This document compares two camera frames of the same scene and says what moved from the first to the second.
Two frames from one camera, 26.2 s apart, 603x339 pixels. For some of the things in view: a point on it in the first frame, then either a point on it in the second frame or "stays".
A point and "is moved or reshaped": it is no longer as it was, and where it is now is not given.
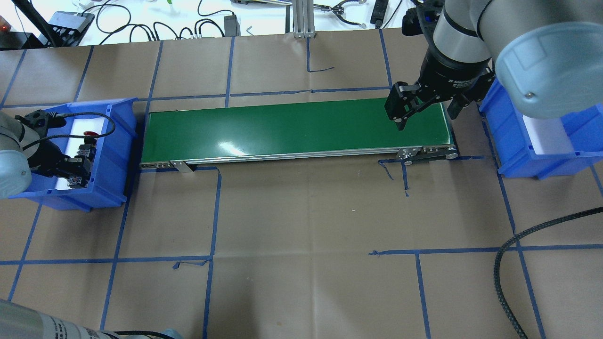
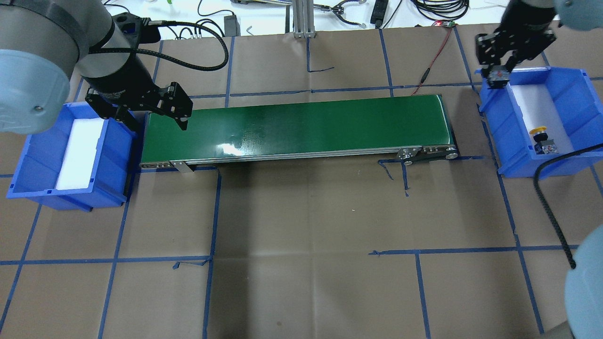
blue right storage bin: (508, 129) stays
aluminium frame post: (303, 19) stays
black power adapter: (232, 28) stays
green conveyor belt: (179, 134) stays
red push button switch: (88, 149) is moved or reshaped
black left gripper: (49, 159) -> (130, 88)
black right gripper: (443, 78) -> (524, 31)
